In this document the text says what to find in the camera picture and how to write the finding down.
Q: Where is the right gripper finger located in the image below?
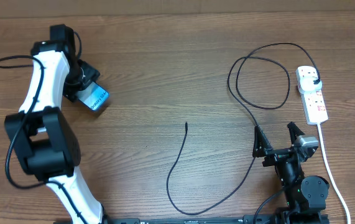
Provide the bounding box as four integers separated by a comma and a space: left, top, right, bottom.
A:
252, 126, 273, 157
287, 121, 305, 144

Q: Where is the blue Galaxy smartphone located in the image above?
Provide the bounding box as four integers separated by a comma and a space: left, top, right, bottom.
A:
76, 82, 109, 111

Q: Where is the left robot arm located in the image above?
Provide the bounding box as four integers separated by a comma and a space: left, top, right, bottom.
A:
4, 24, 110, 223

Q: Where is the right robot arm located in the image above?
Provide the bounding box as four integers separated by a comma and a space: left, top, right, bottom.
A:
245, 122, 330, 223

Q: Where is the white charger plug adapter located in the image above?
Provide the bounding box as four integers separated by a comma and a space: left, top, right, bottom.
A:
298, 77, 323, 94

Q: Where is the white power strip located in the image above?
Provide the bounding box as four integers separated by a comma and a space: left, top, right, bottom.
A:
295, 66, 328, 125

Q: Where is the white power strip cord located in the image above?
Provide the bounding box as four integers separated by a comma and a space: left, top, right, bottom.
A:
316, 123, 352, 224

